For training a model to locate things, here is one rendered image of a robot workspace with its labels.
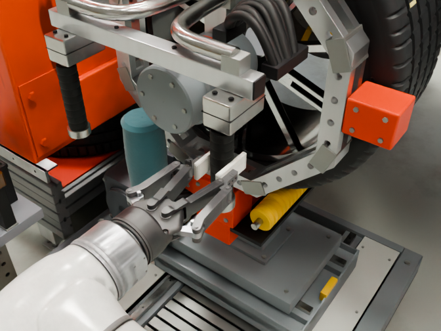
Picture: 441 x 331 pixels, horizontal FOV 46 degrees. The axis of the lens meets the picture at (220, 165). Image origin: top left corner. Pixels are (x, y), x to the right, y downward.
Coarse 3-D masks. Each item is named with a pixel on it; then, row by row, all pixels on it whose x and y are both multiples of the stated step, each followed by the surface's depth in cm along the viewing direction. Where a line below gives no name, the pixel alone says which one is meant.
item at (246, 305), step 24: (192, 216) 163; (168, 264) 153; (192, 264) 152; (336, 264) 149; (216, 288) 144; (240, 288) 145; (312, 288) 145; (336, 288) 146; (240, 312) 142; (264, 312) 139; (312, 312) 136
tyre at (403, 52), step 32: (352, 0) 84; (384, 0) 81; (416, 0) 87; (384, 32) 83; (416, 32) 87; (384, 64) 86; (416, 64) 90; (416, 96) 101; (192, 128) 124; (256, 160) 117; (352, 160) 100
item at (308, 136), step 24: (192, 0) 123; (288, 0) 95; (168, 24) 119; (312, 48) 95; (288, 72) 101; (312, 96) 102; (264, 120) 127; (288, 120) 110; (312, 120) 123; (240, 144) 119; (264, 144) 118; (288, 144) 115; (312, 144) 105
